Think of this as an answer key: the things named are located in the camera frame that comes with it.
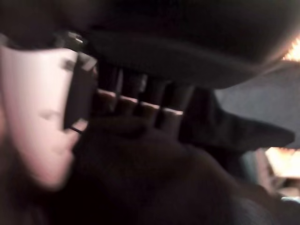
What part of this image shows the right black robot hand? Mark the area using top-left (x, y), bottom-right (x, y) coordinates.
top-left (0, 44), bottom-right (256, 225)

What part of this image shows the long black garment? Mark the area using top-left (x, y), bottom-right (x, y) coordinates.
top-left (56, 0), bottom-right (300, 153)

